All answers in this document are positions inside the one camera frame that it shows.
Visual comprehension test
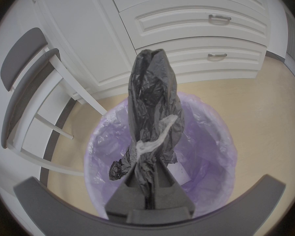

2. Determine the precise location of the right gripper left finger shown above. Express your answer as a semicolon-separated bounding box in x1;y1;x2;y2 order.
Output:
105;162;146;222

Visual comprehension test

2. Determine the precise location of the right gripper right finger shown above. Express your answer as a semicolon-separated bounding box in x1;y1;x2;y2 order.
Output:
153;161;196;216

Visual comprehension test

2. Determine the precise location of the purple plastic bag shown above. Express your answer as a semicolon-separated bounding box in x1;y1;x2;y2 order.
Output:
84;91;237;221

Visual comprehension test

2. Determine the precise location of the black plastic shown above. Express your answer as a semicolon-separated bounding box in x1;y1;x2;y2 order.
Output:
109;49;185;209

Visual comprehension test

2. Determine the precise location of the white trash bin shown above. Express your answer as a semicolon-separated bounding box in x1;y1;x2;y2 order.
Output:
84;92;237;222

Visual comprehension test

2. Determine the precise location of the crumpled white printed paper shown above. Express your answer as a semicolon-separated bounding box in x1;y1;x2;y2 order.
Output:
167;164;190;184

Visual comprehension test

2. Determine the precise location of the white wardrobe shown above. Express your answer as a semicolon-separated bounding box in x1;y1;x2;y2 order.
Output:
15;0;272;100

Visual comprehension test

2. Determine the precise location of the white chair with grey cushions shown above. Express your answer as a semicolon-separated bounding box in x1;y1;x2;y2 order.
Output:
0;27;108;176

